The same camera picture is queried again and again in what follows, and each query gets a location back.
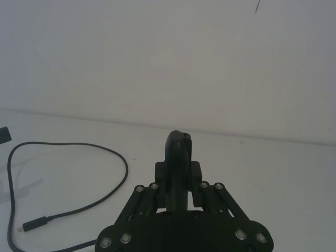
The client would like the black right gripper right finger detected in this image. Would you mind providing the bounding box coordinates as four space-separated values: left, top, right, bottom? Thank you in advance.
184 133 245 221

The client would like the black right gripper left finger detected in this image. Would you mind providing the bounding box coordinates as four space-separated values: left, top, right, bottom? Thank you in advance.
115 130 190 229

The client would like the white table cloth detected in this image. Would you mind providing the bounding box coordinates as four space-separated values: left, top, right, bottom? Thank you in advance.
0 109 336 252

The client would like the small black flat object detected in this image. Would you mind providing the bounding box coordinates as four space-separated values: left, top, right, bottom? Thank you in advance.
0 127 12 144

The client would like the black cable with plug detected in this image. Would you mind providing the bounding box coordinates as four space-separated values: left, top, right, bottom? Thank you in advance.
7 141 129 252

